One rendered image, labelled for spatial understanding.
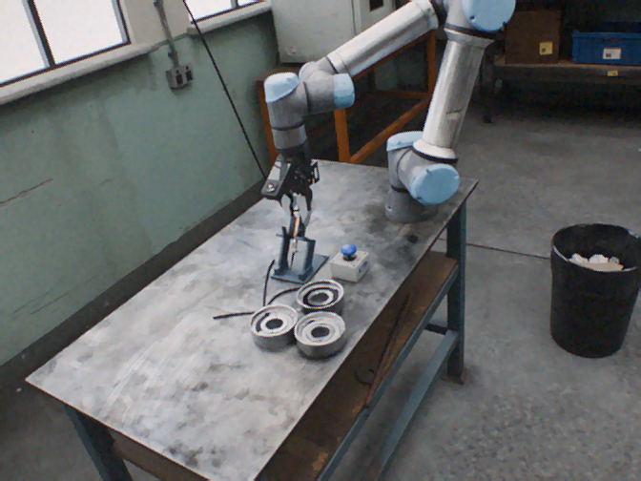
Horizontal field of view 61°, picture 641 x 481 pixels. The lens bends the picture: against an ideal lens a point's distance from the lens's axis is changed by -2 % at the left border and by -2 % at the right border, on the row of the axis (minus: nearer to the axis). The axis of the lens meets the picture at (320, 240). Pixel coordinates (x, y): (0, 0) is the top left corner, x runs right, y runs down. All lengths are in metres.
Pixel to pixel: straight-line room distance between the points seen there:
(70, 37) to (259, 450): 2.17
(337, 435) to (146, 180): 1.96
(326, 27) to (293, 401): 2.57
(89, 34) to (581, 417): 2.56
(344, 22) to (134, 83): 1.20
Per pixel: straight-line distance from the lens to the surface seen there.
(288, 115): 1.23
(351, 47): 1.37
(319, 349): 1.11
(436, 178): 1.35
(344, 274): 1.32
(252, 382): 1.11
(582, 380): 2.26
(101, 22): 2.89
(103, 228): 2.82
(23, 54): 2.66
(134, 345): 1.30
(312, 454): 1.29
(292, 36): 3.46
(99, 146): 2.76
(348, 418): 1.35
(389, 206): 1.58
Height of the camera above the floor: 1.56
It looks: 31 degrees down
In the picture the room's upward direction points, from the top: 8 degrees counter-clockwise
